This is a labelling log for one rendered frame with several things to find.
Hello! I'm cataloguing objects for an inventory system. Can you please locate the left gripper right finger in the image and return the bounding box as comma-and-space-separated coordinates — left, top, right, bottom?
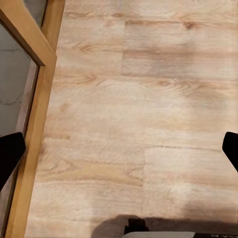
222, 132, 238, 172

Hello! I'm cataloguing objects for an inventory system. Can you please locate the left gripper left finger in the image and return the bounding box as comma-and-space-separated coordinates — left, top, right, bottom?
0, 132, 26, 190

